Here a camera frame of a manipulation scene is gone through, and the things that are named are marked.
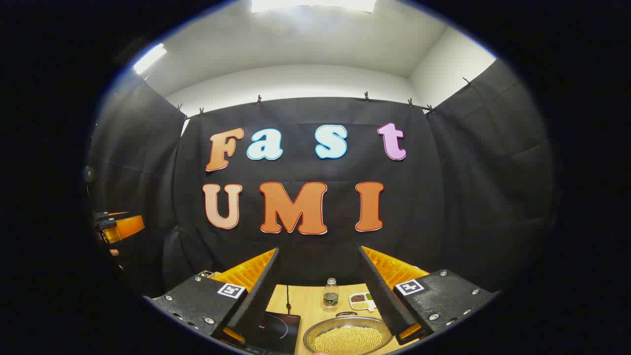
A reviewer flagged small ceiling light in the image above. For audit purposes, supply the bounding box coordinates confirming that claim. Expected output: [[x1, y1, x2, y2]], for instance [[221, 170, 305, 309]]
[[133, 43, 167, 74]]

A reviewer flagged row of black cloth clips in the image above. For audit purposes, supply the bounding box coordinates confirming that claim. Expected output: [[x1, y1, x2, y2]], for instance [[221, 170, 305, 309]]
[[175, 76, 474, 118]]

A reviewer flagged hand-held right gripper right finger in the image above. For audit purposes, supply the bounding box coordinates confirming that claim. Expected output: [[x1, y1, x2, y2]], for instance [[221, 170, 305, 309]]
[[359, 246, 496, 345]]

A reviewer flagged white divided bean dish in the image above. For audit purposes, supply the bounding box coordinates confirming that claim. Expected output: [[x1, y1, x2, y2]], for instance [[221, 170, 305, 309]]
[[349, 292, 377, 312]]

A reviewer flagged steel pot with black handle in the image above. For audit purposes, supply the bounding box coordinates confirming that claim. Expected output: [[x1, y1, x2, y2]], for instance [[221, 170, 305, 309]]
[[303, 311, 394, 355]]

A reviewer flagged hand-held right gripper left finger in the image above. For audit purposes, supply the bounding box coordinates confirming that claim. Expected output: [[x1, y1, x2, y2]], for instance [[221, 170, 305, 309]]
[[143, 248, 280, 347]]

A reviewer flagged black induction cooktop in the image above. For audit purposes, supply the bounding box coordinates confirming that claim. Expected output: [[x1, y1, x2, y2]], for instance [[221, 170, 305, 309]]
[[245, 310, 302, 355]]

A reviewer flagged long ceiling light panel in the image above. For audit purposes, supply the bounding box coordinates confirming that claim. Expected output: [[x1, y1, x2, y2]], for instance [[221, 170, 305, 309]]
[[250, 0, 378, 14]]

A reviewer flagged clear plastic water bottle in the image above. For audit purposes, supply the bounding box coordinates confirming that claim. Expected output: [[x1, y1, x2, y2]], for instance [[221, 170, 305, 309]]
[[323, 278, 340, 312]]

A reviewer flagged pile of yellow soybeans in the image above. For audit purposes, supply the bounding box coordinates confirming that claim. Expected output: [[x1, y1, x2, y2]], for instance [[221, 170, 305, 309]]
[[314, 325, 384, 355]]

